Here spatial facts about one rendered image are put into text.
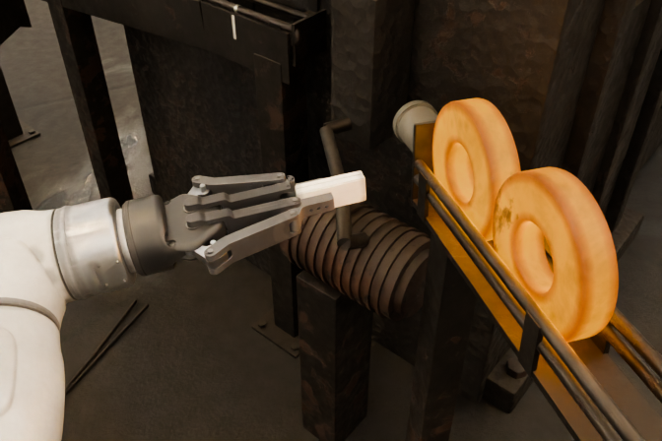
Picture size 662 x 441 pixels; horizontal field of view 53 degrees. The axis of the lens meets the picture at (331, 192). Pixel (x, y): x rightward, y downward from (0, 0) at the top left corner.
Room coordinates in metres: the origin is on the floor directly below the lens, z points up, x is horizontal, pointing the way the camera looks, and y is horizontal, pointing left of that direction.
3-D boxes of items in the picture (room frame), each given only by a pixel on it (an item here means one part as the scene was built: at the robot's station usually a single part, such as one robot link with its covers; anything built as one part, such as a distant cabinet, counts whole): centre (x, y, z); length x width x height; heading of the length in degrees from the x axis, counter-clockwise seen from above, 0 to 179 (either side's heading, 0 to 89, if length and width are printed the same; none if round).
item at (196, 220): (0.50, 0.08, 0.70); 0.11 x 0.01 x 0.04; 103
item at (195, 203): (0.52, 0.09, 0.70); 0.11 x 0.01 x 0.04; 106
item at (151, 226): (0.49, 0.15, 0.70); 0.09 x 0.08 x 0.07; 105
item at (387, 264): (0.71, -0.04, 0.27); 0.22 x 0.13 x 0.53; 50
